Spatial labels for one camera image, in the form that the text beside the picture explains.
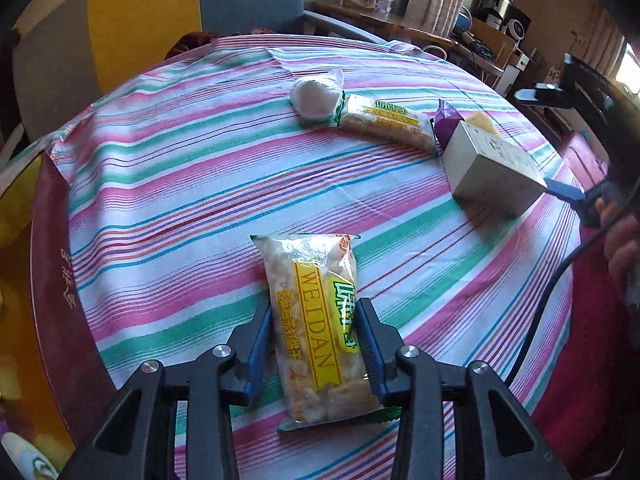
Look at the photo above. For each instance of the person's right hand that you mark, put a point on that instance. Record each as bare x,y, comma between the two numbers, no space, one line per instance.
625,245

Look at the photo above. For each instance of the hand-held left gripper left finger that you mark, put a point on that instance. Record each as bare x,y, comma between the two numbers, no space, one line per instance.
257,355

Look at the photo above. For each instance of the yellow sponge cake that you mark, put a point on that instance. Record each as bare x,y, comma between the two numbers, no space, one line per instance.
482,125

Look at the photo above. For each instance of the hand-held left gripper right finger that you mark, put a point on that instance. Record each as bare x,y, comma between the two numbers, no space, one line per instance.
374,355

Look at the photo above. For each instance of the purple snack packet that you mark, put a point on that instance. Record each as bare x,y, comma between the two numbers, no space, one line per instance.
447,127

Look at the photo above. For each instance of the striped tablecloth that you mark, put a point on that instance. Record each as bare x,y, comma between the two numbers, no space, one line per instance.
200,170

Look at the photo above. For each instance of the white cake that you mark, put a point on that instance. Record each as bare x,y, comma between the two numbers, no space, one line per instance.
312,97

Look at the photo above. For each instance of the yellow label snack packet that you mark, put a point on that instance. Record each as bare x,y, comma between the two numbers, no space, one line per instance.
310,310
385,122

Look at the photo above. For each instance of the grey yellow blue armchair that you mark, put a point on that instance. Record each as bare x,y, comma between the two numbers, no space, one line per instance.
140,20

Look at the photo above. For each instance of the cardboard box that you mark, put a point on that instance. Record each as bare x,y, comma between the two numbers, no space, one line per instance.
492,40

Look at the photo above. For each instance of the silver appliance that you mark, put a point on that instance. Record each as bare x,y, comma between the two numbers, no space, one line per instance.
502,12

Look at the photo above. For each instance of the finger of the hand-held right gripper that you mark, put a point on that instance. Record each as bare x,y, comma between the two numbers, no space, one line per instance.
565,191

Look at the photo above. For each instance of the wooden sideboard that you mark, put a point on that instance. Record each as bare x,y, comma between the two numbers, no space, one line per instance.
400,25

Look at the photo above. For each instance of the white box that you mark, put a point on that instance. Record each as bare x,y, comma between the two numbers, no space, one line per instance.
490,180

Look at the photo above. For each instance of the dark red cloth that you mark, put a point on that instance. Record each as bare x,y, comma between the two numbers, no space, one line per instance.
192,42

